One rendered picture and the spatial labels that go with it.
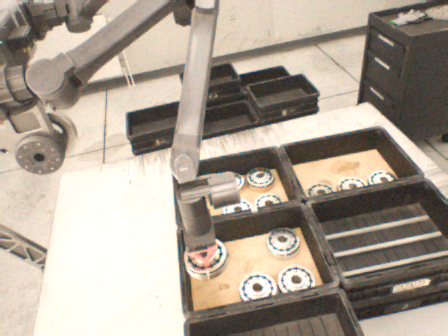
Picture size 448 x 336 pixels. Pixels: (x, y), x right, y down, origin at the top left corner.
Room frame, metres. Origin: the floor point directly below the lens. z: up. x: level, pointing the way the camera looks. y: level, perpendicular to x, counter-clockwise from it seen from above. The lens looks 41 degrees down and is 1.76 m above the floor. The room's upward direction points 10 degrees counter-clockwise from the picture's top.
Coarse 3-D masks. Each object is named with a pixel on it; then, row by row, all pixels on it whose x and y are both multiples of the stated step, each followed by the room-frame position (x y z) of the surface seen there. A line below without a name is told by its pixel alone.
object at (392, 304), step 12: (432, 288) 0.48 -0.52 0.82; (444, 288) 0.48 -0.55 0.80; (372, 300) 0.47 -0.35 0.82; (384, 300) 0.47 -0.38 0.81; (396, 300) 0.49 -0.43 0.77; (408, 300) 0.49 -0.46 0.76; (420, 300) 0.48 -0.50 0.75; (432, 300) 0.49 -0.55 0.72; (444, 300) 0.49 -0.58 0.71; (360, 312) 0.48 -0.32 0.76; (372, 312) 0.48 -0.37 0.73; (384, 312) 0.48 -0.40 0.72; (396, 312) 0.48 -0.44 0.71
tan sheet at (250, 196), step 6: (246, 174) 1.05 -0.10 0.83; (276, 174) 1.02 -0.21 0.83; (246, 180) 1.01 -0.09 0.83; (276, 180) 0.99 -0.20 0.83; (246, 186) 0.98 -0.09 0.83; (276, 186) 0.96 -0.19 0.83; (246, 192) 0.95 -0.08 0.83; (252, 192) 0.95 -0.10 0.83; (258, 192) 0.94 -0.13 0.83; (264, 192) 0.93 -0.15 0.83; (270, 192) 0.93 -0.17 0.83; (276, 192) 0.92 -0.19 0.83; (282, 192) 0.92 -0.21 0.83; (246, 198) 0.92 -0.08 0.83; (252, 198) 0.92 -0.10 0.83; (282, 198) 0.89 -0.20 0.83; (252, 204) 0.89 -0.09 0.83; (210, 210) 0.89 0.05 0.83; (216, 210) 0.89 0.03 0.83; (222, 210) 0.88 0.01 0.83
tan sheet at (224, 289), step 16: (240, 240) 0.74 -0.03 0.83; (256, 240) 0.73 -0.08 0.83; (304, 240) 0.70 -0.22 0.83; (240, 256) 0.68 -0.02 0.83; (256, 256) 0.67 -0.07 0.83; (304, 256) 0.64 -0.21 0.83; (224, 272) 0.63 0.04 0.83; (240, 272) 0.62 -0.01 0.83; (256, 272) 0.61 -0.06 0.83; (272, 272) 0.60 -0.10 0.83; (192, 288) 0.60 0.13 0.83; (208, 288) 0.59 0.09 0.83; (224, 288) 0.58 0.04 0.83; (208, 304) 0.54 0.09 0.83; (224, 304) 0.53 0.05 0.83
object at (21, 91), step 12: (0, 72) 0.74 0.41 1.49; (12, 72) 0.75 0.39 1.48; (24, 72) 0.77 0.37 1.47; (0, 84) 0.72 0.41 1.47; (12, 84) 0.73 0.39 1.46; (24, 84) 0.73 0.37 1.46; (0, 96) 0.72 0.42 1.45; (12, 96) 0.72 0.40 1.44; (24, 96) 0.73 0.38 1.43; (0, 108) 0.71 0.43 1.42; (12, 108) 0.76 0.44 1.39; (0, 120) 0.71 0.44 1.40
